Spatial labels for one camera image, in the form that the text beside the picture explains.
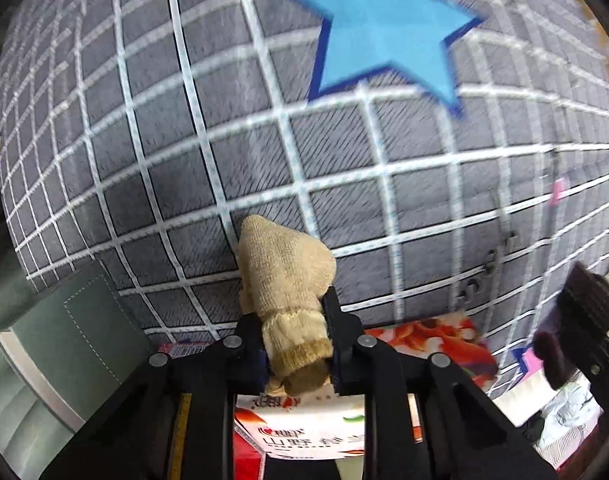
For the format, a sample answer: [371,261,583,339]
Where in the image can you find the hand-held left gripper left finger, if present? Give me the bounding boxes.
[39,310,268,480]

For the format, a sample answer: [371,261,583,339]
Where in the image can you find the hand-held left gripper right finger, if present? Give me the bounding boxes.
[320,285,560,480]

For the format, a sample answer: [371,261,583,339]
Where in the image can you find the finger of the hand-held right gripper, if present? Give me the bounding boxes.
[557,305,609,391]

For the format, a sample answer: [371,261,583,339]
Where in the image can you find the dark brown knit cloth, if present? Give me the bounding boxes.
[534,261,609,392]

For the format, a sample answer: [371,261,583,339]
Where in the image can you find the beige knit sock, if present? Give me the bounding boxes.
[237,215,336,395]

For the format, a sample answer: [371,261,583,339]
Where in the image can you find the pale crumpled cloth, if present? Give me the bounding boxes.
[531,380,607,468]

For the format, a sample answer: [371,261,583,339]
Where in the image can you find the grey checked star blanket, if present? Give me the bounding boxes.
[0,0,609,401]

